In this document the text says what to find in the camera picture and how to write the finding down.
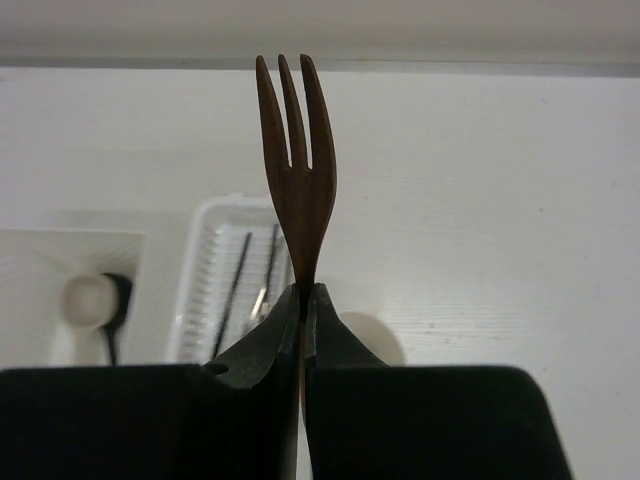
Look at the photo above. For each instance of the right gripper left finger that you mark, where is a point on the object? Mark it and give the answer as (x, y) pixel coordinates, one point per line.
(233, 417)

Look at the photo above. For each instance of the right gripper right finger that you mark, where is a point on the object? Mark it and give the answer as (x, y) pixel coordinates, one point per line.
(366, 419)

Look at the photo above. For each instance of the black chopstick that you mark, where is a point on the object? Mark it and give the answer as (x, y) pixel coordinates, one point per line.
(231, 296)
(249, 325)

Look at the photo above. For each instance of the black spoon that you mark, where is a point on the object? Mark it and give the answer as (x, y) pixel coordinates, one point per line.
(123, 288)

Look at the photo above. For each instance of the beige wooden spoon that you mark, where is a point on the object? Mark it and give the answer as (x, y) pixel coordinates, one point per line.
(88, 301)

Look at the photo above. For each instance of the brown wooden fork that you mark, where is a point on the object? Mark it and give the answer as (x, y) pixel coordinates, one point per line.
(301, 171)

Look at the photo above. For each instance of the white perforated basket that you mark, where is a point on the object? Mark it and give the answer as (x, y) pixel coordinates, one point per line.
(214, 245)

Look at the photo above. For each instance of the white square box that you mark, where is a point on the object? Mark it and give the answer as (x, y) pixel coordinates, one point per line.
(58, 292)

